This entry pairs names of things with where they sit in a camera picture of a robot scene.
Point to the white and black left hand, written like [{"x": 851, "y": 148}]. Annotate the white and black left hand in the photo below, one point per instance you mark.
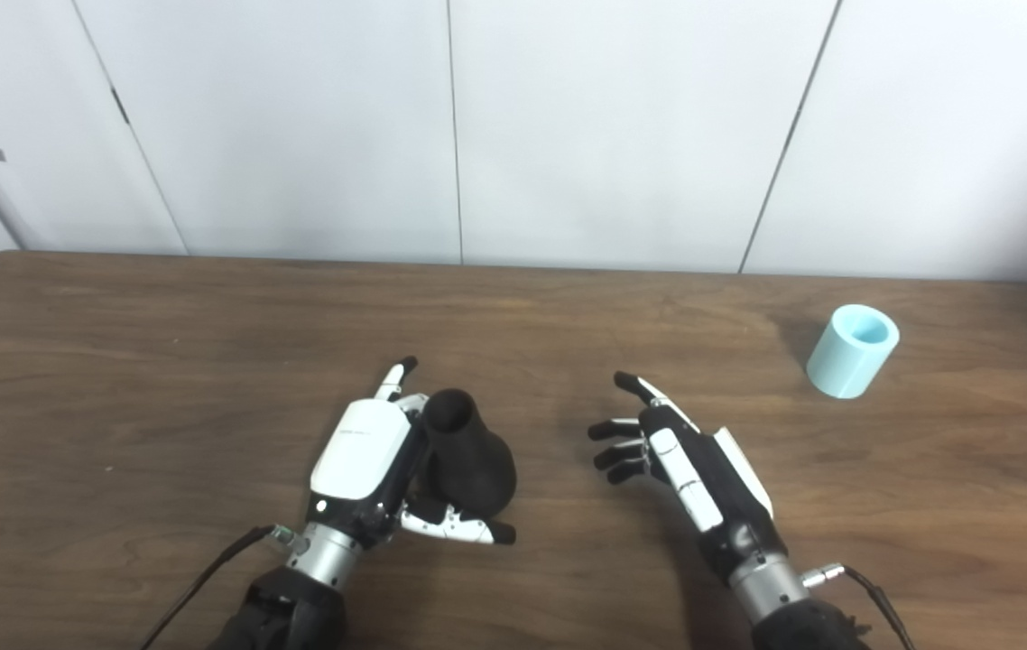
[{"x": 360, "y": 451}]

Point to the black flared nozzle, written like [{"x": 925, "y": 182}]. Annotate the black flared nozzle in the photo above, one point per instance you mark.
[{"x": 468, "y": 469}]

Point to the white and black right hand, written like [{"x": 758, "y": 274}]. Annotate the white and black right hand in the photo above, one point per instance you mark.
[{"x": 712, "y": 487}]

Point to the light blue cylinder cup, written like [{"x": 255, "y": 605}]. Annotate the light blue cylinder cup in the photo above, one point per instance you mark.
[{"x": 843, "y": 361}]

